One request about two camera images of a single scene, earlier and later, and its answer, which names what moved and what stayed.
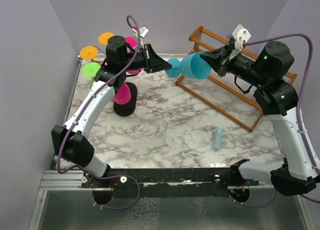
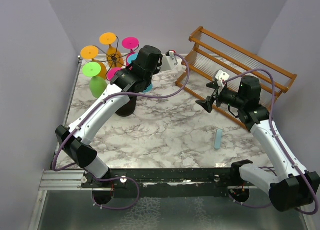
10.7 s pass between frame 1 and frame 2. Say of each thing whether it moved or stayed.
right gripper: moved
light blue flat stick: stayed
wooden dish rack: stayed
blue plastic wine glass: moved
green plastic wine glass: stayed
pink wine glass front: stayed
